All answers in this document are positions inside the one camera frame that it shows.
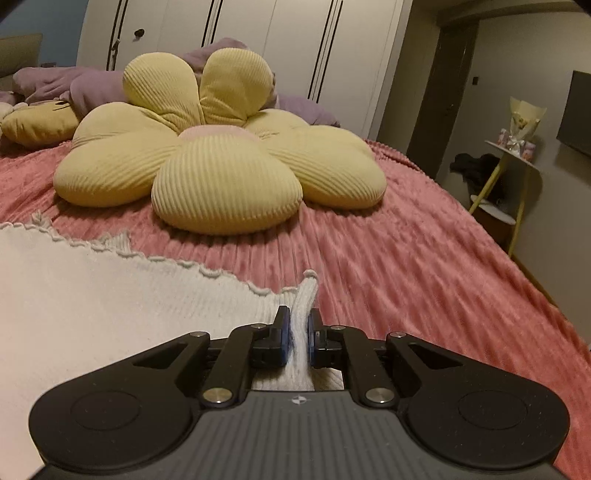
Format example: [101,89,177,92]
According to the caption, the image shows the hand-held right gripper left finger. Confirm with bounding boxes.
[134,307,291,408]

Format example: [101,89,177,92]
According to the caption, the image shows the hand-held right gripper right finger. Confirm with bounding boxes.
[308,308,465,408]

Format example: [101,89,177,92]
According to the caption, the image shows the white ribbed knit sweater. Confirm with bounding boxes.
[0,211,345,480]

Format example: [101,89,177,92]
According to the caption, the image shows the pink ribbed blanket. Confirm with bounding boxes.
[0,137,591,478]

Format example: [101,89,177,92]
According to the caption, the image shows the yellow flower-shaped pillow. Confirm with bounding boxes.
[53,47,387,236]

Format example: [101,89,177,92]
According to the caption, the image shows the dark cloth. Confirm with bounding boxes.
[450,152,506,204]

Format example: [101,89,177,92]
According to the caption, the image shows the yellow-legged side table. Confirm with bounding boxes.
[468,138,543,257]

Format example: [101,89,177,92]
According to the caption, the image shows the dark door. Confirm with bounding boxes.
[406,21,480,185]

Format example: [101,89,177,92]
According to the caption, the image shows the white wardrobe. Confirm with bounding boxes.
[76,0,414,139]

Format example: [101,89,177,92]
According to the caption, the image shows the wrapped flower bouquet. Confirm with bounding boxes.
[508,96,548,154]

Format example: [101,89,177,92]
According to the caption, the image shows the purple duvet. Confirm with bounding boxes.
[0,37,342,129]

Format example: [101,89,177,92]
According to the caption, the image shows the small yellow pillow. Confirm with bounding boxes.
[0,100,85,148]

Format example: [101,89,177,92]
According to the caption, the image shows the olive green headboard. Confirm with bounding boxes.
[0,33,43,79]

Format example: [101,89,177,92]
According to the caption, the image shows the wall-mounted television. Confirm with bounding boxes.
[556,70,591,158]

